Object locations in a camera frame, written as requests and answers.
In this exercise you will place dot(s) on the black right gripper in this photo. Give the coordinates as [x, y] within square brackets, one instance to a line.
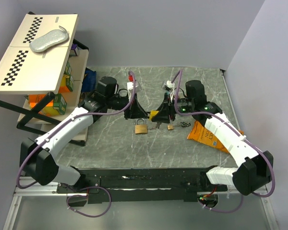
[162, 116]

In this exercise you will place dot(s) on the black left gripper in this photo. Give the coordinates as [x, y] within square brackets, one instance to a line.
[135, 110]

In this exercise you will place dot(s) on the yellow padlock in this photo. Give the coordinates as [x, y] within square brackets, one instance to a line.
[152, 114]

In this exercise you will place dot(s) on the small brass padlock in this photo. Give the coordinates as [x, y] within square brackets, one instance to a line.
[170, 126]

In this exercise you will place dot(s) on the large brass padlock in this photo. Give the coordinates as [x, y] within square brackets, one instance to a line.
[140, 126]

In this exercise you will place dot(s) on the yellow padlock keys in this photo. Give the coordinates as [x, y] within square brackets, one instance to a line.
[157, 126]

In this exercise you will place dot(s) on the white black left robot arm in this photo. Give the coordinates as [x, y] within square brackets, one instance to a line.
[38, 156]

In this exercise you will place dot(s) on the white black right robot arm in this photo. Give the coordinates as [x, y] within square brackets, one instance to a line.
[253, 165]

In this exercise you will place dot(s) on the orange honey dijon chip bag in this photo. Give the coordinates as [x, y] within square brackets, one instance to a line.
[202, 135]

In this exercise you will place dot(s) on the blue snack bag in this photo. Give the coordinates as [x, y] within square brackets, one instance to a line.
[89, 80]

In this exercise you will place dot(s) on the green orange juice carton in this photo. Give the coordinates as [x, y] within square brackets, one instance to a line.
[66, 84]

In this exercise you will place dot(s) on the green yellow tea box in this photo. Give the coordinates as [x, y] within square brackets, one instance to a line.
[56, 107]

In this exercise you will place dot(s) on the green tea box upper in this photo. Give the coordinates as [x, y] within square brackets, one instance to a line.
[67, 69]

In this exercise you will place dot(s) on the purple white small box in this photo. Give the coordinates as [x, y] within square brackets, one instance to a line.
[74, 51]

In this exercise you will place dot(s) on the silver glitter pouch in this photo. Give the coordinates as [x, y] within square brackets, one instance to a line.
[50, 39]

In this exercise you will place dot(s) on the checkerboard calibration board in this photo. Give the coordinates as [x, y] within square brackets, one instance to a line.
[23, 71]

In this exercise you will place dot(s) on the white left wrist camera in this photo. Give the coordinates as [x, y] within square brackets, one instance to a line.
[130, 85]

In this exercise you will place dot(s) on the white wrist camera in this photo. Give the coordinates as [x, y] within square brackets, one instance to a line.
[168, 86]
[130, 85]

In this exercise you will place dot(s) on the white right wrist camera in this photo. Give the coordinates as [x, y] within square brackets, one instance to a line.
[168, 86]

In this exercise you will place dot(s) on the black frame beige shelf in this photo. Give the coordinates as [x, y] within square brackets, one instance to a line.
[30, 119]

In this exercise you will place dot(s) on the aluminium rail frame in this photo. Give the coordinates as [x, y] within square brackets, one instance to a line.
[253, 170]

